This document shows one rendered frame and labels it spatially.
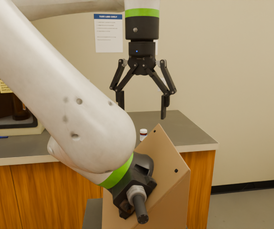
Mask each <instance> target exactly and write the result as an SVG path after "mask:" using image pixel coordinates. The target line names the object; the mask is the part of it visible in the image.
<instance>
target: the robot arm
mask: <svg viewBox="0 0 274 229"><path fill-rule="evenodd" d="M159 8H160V0H0V79H1V80H2V81H3V82H4V83H5V84H6V85H7V86H8V87H9V89H10V90H11V91H12V92H13V93H14V94H15V95H16V96H17V97H18V98H19V99H20V100H21V101H22V102H23V104H24V105H25V106H26V107H27V108H28V109H29V110H30V111H31V113H32V114H33V115H34V116H35V117H36V118H37V119H38V121H39V122H40V123H41V124H42V125H43V126H44V127H45V128H46V130H47V131H48V132H49V133H50V135H51V137H50V139H49V142H48V145H47V150H48V152H49V154H50V155H52V156H53V157H55V158H56V159H57V160H59V161H60V162H62V163H63V164H65V165H66V166H68V167H70V168H71V169H72V170H74V171H76V172H77V173H79V174H80V175H82V176H83V177H85V178H86V179H88V180H89V181H91V182H93V183H94V184H96V185H98V186H102V187H104V188H106V189H107V190H108V191H109V192H110V193H111V194H112V197H113V204H114V205H115V206H116V207H117V208H118V209H119V215H120V217H121V218H123V219H127V218H128V217H129V216H130V215H132V214H133V213H134V211H135V213H136V217H137V221H138V223H139V224H145V223H147V222H148V220H149V217H148V214H147V210H146V207H145V204H144V203H145V202H146V199H147V197H148V196H149V195H150V194H151V192H152V190H153V189H154V188H155V186H156V185H157V183H156V181H155V179H153V178H152V174H153V170H154V162H153V160H152V158H151V157H149V156H148V155H147V154H140V153H137V152H135V151H134V148H135V144H136V131H135V126H134V123H133V121H132V119H131V118H130V116H129V115H128V114H127V113H126V112H125V96H124V91H123V90H122V89H123V88H124V87H125V85H126V84H127V83H128V81H129V80H130V79H131V78H132V76H133V75H144V76H146V75H149V76H150V77H151V78H152V79H153V81H154V82H155V83H156V84H157V86H158V87H159V88H160V90H161V91H162V92H163V95H162V96H161V119H164V118H165V117H166V107H169V103H170V95H173V94H175V93H176V92H177V89H176V87H175V85H174V83H173V80H172V78H171V76H170V73H169V71H168V69H167V62H166V60H165V59H164V60H157V61H156V59H155V43H156V42H154V40H158V39H159ZM124 11H125V39H126V40H130V42H129V59H128V60H125V59H119V62H118V68H117V70H116V73H115V75H114V77H113V80H112V82H111V85H110V90H114V91H115V96H116V102H118V105H117V104H116V103H114V102H113V101H112V100H111V99H110V98H108V97H107V96H106V95H105V94H104V93H102V92H101V91H100V90H99V89H98V88H97V87H96V86H94V85H93V84H92V83H91V82H90V81H89V80H88V79H87V78H85V77H84V76H83V75H82V74H81V73H80V72H79V71H78V70H77V69H76V68H75V67H74V66H73V65H72V64H71V63H70V62H69V61H68V60H67V59H66V58H65V57H64V56H63V55H62V54H61V53H60V52H59V51H58V50H57V49H56V48H55V47H54V46H53V45H52V44H51V43H50V42H49V41H48V40H47V39H46V38H45V37H44V36H43V35H42V34H41V33H40V32H39V31H38V30H37V29H36V28H35V27H34V26H33V25H32V24H31V22H30V21H34V20H40V19H44V18H49V17H54V16H60V15H69V14H77V13H90V12H114V13H120V12H124ZM127 64H128V66H129V67H130V70H129V71H128V72H127V74H126V76H125V77H124V78H123V79H122V81H121V82H120V83H119V80H120V78H121V76H122V74H123V71H124V69H125V67H126V66H127ZM156 65H158V67H159V68H160V69H161V72H162V74H163V76H164V79H165V81H166V83H167V86H168V88H169V89H168V88H167V87H166V85H165V84H164V83H163V81H162V80H161V79H160V77H159V76H158V75H157V73H156V71H155V70H154V67H155V66H156ZM118 83H119V85H118ZM117 85H118V86H117Z"/></svg>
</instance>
